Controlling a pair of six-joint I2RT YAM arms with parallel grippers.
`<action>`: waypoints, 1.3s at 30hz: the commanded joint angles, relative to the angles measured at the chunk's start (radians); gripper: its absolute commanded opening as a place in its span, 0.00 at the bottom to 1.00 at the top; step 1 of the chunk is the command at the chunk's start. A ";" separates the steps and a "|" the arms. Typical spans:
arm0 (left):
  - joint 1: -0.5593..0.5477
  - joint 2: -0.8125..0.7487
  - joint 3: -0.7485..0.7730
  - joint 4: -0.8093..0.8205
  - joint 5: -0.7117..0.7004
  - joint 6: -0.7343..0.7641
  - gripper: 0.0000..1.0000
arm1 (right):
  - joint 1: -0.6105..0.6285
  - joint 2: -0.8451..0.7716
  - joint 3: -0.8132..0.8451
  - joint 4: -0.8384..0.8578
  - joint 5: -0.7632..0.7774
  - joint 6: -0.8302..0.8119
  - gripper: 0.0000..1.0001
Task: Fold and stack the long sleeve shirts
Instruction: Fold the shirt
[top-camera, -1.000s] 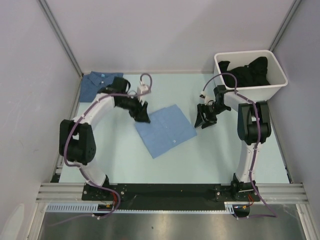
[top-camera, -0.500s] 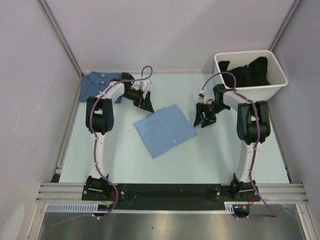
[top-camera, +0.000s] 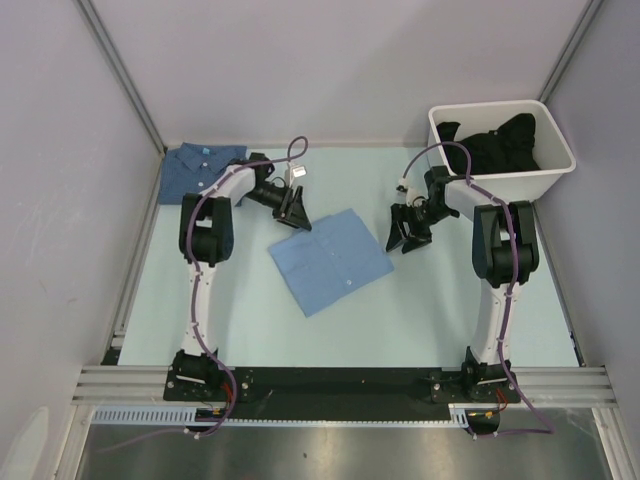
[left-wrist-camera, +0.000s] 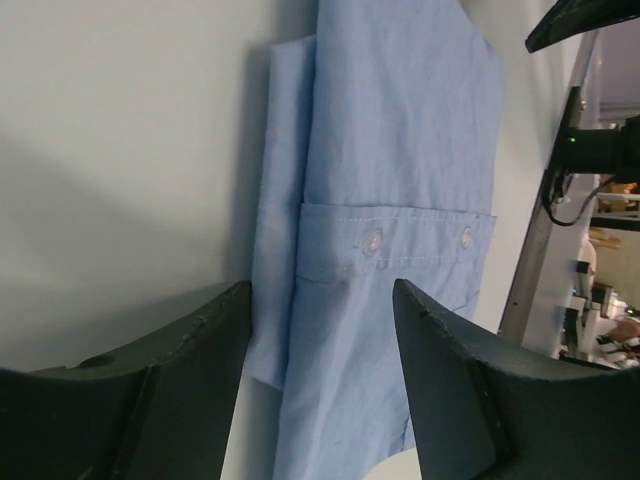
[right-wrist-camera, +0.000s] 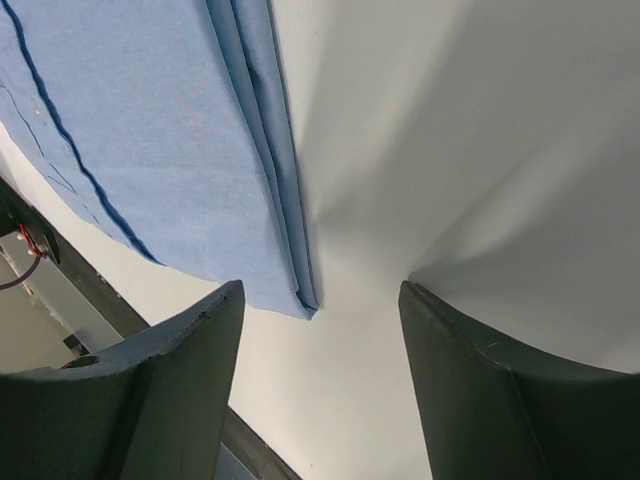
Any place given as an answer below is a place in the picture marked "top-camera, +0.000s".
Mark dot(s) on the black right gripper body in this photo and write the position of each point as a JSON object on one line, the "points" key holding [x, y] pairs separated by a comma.
{"points": [[421, 218]]}

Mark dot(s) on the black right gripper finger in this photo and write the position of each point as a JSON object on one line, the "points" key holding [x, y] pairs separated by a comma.
{"points": [[412, 242], [398, 232]]}

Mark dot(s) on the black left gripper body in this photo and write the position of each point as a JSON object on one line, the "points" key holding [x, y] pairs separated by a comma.
{"points": [[275, 199]]}

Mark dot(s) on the light blue long sleeve shirt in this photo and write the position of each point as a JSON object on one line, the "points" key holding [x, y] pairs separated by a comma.
{"points": [[338, 256]]}

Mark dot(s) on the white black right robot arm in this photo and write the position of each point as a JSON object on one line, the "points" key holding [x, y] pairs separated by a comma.
{"points": [[504, 254]]}

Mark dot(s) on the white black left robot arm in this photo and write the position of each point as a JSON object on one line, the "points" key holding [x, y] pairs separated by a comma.
{"points": [[206, 240]]}

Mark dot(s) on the folded dark blue checked shirt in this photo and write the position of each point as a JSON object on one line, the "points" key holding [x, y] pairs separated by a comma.
{"points": [[191, 168]]}

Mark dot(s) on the black shirt in bin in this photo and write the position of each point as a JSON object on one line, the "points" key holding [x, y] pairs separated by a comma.
{"points": [[506, 149]]}

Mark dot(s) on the white plastic bin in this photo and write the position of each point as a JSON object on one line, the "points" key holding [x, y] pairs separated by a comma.
{"points": [[551, 151]]}

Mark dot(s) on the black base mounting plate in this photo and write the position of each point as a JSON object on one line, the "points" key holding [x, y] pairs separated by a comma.
{"points": [[360, 394]]}

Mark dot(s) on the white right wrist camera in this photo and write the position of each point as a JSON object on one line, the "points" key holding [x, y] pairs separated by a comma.
{"points": [[408, 195]]}

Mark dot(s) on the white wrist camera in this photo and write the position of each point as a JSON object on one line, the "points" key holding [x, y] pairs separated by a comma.
{"points": [[408, 195], [293, 172]]}

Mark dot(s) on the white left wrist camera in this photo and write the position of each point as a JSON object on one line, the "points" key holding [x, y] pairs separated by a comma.
{"points": [[293, 172]]}

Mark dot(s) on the aluminium frame rail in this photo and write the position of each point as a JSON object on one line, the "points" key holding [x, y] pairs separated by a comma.
{"points": [[553, 387]]}

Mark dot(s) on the white slotted cable duct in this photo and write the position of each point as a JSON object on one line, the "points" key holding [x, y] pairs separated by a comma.
{"points": [[192, 417]]}

